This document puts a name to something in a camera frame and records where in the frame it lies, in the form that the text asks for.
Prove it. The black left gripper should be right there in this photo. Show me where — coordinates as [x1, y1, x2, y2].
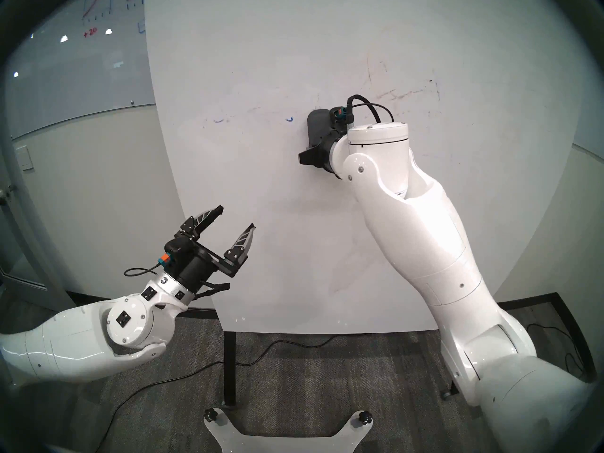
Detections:
[177, 204, 256, 299]

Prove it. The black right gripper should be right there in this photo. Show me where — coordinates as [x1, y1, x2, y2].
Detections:
[297, 132, 349, 175]

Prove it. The grey whiteboard eraser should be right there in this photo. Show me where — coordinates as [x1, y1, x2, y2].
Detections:
[307, 109, 333, 148]

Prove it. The large white freestanding whiteboard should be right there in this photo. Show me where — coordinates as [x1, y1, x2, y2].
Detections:
[144, 0, 590, 335]

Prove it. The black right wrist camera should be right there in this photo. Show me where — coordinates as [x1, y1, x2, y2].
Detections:
[329, 107, 354, 136]

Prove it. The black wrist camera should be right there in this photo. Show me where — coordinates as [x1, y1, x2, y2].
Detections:
[329, 107, 354, 136]
[163, 235, 194, 268]

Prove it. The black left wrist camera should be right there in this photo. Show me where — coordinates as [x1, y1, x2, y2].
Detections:
[163, 235, 194, 268]

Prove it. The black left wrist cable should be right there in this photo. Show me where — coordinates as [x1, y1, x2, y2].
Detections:
[124, 263, 163, 279]

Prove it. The black wall baseboard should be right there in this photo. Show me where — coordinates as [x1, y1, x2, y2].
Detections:
[495, 292, 595, 382]
[66, 291, 218, 318]

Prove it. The long black floor cable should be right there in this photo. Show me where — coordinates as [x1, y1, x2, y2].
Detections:
[85, 334, 336, 453]

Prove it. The glass door with grey frame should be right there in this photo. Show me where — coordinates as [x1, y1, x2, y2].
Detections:
[0, 103, 71, 311]

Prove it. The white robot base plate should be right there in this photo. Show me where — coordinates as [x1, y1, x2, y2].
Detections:
[203, 408, 374, 453]

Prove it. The wall glass board with graphs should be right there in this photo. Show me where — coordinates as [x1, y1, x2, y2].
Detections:
[0, 0, 156, 139]

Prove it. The thin black floor cable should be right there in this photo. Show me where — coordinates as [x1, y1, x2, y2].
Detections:
[526, 322, 586, 377]

